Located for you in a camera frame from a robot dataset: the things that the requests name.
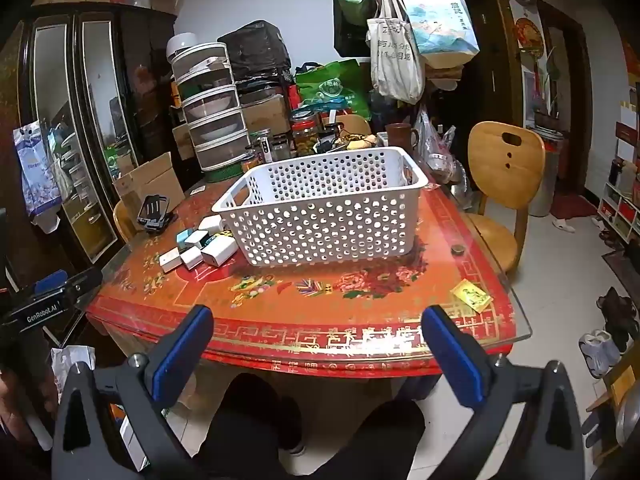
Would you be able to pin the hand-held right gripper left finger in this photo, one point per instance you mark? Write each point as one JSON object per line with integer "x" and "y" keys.
{"x": 182, "y": 350}

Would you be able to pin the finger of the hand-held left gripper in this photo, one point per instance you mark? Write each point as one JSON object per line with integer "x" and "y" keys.
{"x": 82, "y": 281}

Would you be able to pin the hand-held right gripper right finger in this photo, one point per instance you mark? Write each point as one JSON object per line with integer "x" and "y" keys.
{"x": 452, "y": 355}

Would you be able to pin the large white charger plug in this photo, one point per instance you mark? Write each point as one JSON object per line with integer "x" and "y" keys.
{"x": 218, "y": 251}

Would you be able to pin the teal charger plug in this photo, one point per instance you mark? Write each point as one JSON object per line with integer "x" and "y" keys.
{"x": 185, "y": 236}

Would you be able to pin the cream white charger plug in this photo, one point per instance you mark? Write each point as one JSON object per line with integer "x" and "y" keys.
{"x": 210, "y": 223}

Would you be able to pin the white perforated plastic basket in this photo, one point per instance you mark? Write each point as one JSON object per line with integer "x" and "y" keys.
{"x": 325, "y": 220}

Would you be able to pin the white plastic bag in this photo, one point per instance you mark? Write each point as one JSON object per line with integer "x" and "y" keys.
{"x": 70, "y": 362}

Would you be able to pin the yellow card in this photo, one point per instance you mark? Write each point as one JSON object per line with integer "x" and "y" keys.
{"x": 471, "y": 296}

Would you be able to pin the wooden chair under cardboard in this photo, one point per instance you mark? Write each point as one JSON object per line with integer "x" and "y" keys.
{"x": 124, "y": 222}

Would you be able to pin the black phone stand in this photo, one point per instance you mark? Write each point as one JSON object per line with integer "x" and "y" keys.
{"x": 155, "y": 212}

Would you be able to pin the blue white hanging packet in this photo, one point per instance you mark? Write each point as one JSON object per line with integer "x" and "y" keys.
{"x": 37, "y": 175}

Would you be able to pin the flat cardboard box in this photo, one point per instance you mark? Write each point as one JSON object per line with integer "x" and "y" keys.
{"x": 150, "y": 180}

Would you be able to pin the grey shoes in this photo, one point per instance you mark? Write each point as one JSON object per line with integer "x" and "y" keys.
{"x": 600, "y": 352}

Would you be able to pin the person's legs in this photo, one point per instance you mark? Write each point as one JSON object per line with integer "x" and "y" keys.
{"x": 310, "y": 440}

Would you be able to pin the dark shoes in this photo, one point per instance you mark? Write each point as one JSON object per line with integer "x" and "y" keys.
{"x": 617, "y": 310}

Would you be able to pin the dark wooden mirror cabinet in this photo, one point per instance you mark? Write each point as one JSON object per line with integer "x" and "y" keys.
{"x": 75, "y": 110}

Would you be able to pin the white slipper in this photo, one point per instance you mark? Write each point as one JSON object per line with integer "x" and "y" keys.
{"x": 563, "y": 222}

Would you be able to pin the green plastic tray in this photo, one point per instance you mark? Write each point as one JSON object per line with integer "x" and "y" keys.
{"x": 222, "y": 175}

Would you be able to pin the orange filled jar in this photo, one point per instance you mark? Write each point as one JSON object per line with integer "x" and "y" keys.
{"x": 248, "y": 163}

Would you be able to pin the clear plastic bags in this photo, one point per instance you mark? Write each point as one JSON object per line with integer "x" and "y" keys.
{"x": 440, "y": 157}

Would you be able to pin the grey trash bin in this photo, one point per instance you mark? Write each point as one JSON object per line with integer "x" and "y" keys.
{"x": 545, "y": 180}

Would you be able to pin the stacked clear drawer unit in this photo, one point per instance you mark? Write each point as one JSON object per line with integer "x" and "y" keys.
{"x": 212, "y": 110}

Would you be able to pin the small glass jar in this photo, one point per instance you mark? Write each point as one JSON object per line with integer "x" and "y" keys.
{"x": 263, "y": 147}
{"x": 281, "y": 148}

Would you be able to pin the white cubby shelf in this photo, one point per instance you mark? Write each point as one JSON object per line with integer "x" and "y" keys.
{"x": 620, "y": 205}

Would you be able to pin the brown mug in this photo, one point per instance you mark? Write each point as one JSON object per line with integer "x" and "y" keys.
{"x": 397, "y": 136}

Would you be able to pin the brown cardboard box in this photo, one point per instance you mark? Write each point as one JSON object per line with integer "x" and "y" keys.
{"x": 265, "y": 115}

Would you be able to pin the large glass pickle jar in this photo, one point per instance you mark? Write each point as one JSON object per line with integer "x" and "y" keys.
{"x": 305, "y": 132}

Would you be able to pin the white pot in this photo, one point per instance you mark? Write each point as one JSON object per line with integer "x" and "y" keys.
{"x": 181, "y": 42}

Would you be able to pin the black plastic bag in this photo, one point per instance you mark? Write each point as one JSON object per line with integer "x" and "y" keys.
{"x": 255, "y": 50}

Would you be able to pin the green snack bag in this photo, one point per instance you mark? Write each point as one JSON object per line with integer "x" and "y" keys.
{"x": 332, "y": 87}

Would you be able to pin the white canvas tote bag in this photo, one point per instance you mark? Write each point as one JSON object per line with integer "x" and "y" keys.
{"x": 395, "y": 60}

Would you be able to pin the blue floral paper bag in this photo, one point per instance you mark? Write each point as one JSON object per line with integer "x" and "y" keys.
{"x": 440, "y": 30}

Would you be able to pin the red round wall ornament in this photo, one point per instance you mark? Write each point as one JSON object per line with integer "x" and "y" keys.
{"x": 529, "y": 35}

